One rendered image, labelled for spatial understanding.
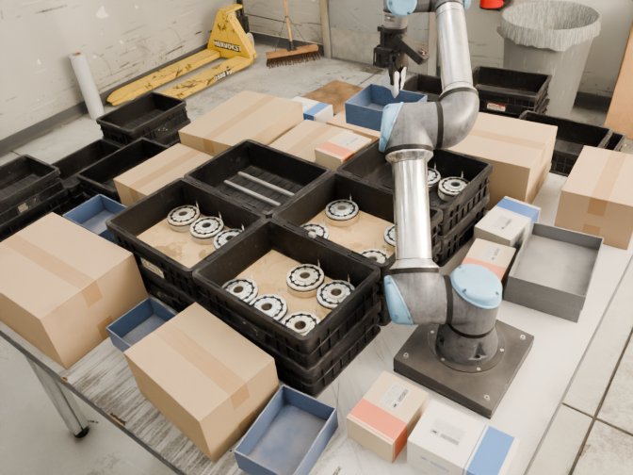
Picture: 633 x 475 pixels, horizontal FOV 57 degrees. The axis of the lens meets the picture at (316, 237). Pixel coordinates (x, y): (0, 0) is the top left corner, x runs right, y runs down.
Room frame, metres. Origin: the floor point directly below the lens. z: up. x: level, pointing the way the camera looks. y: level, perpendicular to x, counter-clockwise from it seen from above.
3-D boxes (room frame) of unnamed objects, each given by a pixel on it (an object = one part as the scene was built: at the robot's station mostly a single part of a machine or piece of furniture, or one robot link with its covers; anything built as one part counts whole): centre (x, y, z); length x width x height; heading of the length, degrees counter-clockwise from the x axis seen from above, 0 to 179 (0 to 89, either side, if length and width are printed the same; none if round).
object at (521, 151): (1.76, -0.62, 0.80); 0.40 x 0.30 x 0.20; 53
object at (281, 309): (1.06, 0.14, 0.86); 0.10 x 0.10 x 0.01
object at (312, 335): (1.12, 0.09, 0.92); 0.40 x 0.30 x 0.02; 46
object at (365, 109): (1.62, -0.25, 1.10); 0.20 x 0.15 x 0.07; 50
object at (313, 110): (2.36, -0.01, 0.75); 0.20 x 0.12 x 0.09; 49
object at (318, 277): (1.17, 0.04, 0.86); 0.10 x 0.10 x 0.01
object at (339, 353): (1.12, 0.09, 0.76); 0.40 x 0.30 x 0.12; 46
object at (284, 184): (1.61, 0.17, 0.87); 0.40 x 0.30 x 0.11; 46
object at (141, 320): (1.13, 0.48, 0.74); 0.20 x 0.15 x 0.07; 46
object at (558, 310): (1.21, -0.67, 0.73); 0.27 x 0.20 x 0.05; 145
